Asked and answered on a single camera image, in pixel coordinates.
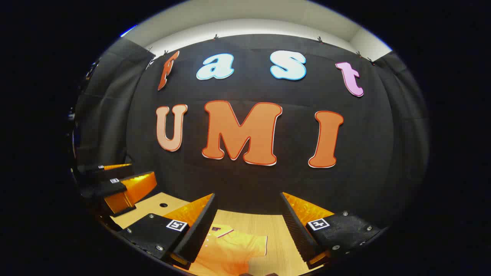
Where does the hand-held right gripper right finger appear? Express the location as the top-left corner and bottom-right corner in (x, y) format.
(279, 192), (382, 269)

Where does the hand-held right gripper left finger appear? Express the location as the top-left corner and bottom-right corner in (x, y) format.
(118, 193), (218, 269)

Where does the orange T-shirt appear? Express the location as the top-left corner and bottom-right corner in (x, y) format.
(190, 223), (268, 276)

